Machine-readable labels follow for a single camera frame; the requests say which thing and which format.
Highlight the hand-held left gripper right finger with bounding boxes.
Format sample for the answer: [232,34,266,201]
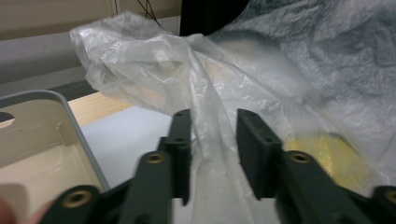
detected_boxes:
[235,107,285,201]

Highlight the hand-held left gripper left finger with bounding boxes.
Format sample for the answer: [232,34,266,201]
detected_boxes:
[157,108,192,206]

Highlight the white board sheet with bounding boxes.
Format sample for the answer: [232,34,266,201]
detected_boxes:
[79,105,200,224]

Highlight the clear printed plastic bag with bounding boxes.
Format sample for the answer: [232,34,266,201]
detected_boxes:
[68,0,396,224]

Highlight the beige basin with grey rim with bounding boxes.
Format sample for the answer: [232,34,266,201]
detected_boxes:
[0,89,110,224]

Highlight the bundle of black hanging cables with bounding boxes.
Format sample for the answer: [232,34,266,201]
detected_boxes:
[113,0,166,31]

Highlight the black curtain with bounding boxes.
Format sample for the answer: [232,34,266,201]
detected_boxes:
[179,0,250,37]

